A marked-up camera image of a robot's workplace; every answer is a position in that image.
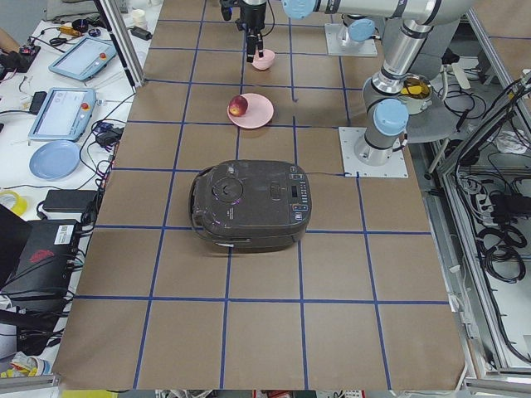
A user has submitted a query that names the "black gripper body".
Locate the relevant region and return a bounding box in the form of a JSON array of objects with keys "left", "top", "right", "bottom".
[{"left": 219, "top": 0, "right": 266, "bottom": 36}]

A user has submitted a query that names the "small pink bowl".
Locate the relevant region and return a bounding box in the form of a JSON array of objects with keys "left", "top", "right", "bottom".
[{"left": 251, "top": 49, "right": 275, "bottom": 70}]

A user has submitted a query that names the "red apple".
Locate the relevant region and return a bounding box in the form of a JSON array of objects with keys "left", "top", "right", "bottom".
[{"left": 228, "top": 95, "right": 248, "bottom": 117}]

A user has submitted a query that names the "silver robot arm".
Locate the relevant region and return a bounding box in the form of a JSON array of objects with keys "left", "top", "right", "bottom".
[{"left": 282, "top": 1, "right": 474, "bottom": 167}]

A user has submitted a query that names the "pink plate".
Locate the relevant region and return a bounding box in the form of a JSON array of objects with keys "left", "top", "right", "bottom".
[{"left": 227, "top": 93, "right": 274, "bottom": 129}]

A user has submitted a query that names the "glass bowl on chair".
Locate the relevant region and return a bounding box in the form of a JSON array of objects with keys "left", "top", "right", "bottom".
[{"left": 398, "top": 75, "right": 432, "bottom": 115}]

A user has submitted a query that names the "light blue plate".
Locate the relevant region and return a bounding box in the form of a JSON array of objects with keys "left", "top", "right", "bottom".
[{"left": 29, "top": 140, "right": 80, "bottom": 181}]

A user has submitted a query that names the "far blue teach pendant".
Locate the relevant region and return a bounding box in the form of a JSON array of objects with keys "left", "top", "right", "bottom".
[{"left": 48, "top": 37, "right": 117, "bottom": 81}]

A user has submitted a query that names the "blue teach pendant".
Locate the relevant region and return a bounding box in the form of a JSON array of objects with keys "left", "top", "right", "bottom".
[
  {"left": 48, "top": 37, "right": 117, "bottom": 81},
  {"left": 27, "top": 87, "right": 96, "bottom": 142}
]

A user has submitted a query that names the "dark grey rice cooker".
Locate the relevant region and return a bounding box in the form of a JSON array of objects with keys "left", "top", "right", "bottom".
[{"left": 188, "top": 160, "right": 312, "bottom": 250}]

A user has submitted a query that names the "near blue teach pendant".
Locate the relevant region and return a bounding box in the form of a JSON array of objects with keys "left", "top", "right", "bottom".
[{"left": 27, "top": 87, "right": 96, "bottom": 142}]

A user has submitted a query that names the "grey office chair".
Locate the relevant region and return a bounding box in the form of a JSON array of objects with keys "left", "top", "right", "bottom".
[{"left": 407, "top": 18, "right": 460, "bottom": 143}]

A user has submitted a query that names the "black power adapter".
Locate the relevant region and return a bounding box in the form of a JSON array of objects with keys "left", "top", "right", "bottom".
[{"left": 42, "top": 190, "right": 96, "bottom": 213}]

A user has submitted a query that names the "yellow tape roll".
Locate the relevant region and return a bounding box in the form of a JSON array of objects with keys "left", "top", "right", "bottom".
[{"left": 0, "top": 190, "right": 27, "bottom": 216}]

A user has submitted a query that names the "black computer case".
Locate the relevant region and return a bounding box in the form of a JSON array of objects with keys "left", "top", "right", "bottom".
[{"left": 1, "top": 206, "right": 80, "bottom": 300}]

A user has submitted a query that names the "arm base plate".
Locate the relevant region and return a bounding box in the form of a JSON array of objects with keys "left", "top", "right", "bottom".
[
  {"left": 324, "top": 23, "right": 378, "bottom": 57},
  {"left": 339, "top": 127, "right": 408, "bottom": 178}
]

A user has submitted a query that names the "aluminium frame post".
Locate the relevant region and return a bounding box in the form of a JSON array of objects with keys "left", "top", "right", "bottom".
[{"left": 94, "top": 0, "right": 144, "bottom": 88}]

